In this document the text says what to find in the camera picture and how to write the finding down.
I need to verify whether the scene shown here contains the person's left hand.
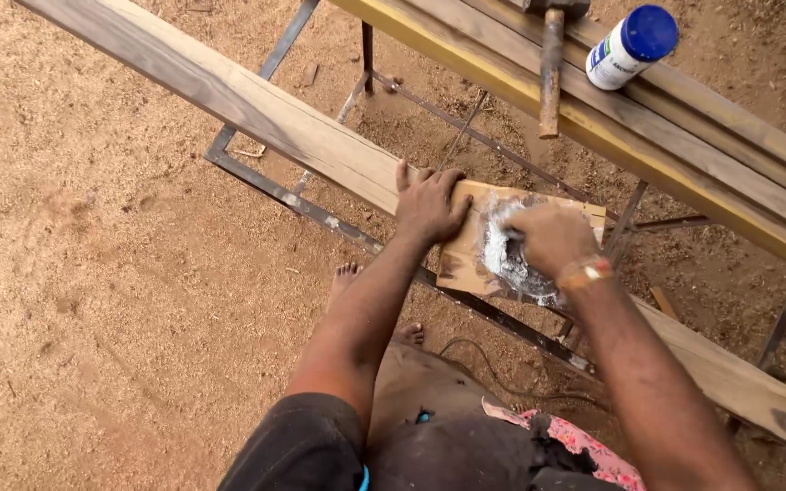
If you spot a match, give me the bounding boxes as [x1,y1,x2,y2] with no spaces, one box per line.
[396,160,474,246]

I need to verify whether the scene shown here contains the person's right hand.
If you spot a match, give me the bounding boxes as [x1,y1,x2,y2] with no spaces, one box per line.
[501,203,603,279]

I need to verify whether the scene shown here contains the brown cardboard piece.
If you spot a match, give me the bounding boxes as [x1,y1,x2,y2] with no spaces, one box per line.
[436,179,607,308]

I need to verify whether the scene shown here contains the white paste blob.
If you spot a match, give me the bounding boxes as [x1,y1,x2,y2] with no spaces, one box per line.
[480,194,562,308]

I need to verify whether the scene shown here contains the orange wrist band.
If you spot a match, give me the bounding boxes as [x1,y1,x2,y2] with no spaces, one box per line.
[555,254,616,295]

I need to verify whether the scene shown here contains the person's right foot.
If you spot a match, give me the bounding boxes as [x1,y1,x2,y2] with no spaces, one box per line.
[393,322,427,347]

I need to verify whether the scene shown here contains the person's foot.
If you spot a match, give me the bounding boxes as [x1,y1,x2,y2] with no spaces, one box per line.
[393,322,427,347]
[328,262,365,309]

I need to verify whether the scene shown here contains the person's left foot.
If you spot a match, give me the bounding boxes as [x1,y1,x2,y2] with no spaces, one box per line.
[328,262,365,309]

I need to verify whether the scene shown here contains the white bottle with blue cap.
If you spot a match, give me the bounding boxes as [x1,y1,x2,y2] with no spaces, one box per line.
[584,4,679,91]

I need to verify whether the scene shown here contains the person's brown trousers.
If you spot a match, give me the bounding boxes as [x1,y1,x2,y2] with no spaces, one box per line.
[364,341,547,491]

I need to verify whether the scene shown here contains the thin brown wooden batten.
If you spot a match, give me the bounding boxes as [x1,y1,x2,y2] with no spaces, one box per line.
[461,0,786,214]

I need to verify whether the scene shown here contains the pink floral cloth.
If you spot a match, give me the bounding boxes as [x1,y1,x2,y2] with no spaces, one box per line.
[481,397,648,491]

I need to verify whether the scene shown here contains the long grey-brown wooden plank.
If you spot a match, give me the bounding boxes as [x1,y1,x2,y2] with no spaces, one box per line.
[14,0,786,471]

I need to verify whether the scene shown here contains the person's black shirt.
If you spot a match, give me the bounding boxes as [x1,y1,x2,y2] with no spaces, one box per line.
[217,392,629,491]

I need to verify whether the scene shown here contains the hammer with rusty handle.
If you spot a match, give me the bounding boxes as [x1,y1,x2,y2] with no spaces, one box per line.
[521,0,592,140]

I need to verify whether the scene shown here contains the black cable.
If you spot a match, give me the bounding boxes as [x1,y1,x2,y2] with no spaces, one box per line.
[438,337,607,411]

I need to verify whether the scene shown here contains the rusty metal frame stand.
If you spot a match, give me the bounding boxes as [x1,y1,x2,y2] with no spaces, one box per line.
[203,0,786,383]

